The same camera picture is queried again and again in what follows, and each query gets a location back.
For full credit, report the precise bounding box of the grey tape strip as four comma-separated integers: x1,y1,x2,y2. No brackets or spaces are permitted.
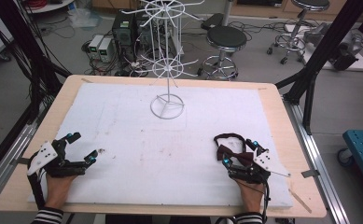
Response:
300,169,321,179
9,157,31,166

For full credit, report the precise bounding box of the clear plastic bag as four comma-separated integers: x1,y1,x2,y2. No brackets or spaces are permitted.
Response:
67,7,104,30

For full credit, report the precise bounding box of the white foam mat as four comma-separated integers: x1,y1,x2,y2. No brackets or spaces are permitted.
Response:
27,82,295,209

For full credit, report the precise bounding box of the dark red bow tie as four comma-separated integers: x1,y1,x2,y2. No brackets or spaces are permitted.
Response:
213,133,256,168

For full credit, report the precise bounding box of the white platform with grey device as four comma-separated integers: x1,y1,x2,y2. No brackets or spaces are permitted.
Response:
284,21,363,73

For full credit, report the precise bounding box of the chrome stool with castors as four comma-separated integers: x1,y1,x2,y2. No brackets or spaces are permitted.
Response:
266,0,331,65

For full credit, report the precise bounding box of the white wire display rack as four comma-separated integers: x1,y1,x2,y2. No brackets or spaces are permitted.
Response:
120,0,205,120

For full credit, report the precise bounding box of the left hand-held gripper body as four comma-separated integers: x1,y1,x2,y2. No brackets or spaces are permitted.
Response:
26,139,89,179

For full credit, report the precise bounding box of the aluminium rail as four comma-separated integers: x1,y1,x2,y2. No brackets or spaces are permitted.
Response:
282,98,351,224
0,106,47,203

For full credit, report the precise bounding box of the black computer tower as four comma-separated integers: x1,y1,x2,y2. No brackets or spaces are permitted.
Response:
111,10,137,62

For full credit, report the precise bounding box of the grey power supply unit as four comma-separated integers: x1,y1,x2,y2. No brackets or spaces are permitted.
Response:
87,34,105,61
97,36,114,63

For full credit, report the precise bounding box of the person's right hand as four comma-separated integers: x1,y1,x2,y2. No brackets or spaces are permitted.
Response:
235,179,267,215

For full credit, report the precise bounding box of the black metal frame stand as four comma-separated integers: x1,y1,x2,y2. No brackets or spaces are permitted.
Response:
0,0,72,185
274,0,363,135

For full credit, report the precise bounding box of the black strap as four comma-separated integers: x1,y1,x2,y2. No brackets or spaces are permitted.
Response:
26,173,46,210

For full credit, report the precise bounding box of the person's left hand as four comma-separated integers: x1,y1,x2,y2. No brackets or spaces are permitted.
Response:
44,174,78,210

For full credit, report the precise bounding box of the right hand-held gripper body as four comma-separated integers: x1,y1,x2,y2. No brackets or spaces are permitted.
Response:
228,147,291,185

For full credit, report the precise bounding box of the white round table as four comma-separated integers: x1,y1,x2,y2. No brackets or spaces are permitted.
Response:
22,0,75,14

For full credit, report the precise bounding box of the black cable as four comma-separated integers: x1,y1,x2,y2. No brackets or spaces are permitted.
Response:
261,181,271,224

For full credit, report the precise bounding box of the black round stool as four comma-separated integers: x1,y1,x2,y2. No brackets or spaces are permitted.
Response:
197,25,248,81

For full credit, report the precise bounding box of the thin wooden stick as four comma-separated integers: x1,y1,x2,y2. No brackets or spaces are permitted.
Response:
287,188,313,215

